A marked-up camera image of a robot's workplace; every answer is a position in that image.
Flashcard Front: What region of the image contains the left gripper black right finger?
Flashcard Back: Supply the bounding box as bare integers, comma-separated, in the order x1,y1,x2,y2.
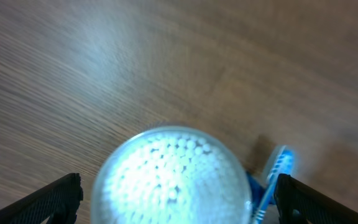
274,174,358,224

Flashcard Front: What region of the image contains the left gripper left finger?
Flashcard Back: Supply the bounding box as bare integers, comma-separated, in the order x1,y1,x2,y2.
0,173,83,224

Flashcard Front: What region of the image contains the blue razor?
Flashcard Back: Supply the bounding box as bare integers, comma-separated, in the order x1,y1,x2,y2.
246,171,278,218

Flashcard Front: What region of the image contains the blue white toothbrush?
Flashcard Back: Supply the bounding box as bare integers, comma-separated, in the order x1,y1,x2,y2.
250,145,295,224

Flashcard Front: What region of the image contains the white cotton swab jar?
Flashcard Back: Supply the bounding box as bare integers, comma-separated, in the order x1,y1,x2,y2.
90,126,252,224

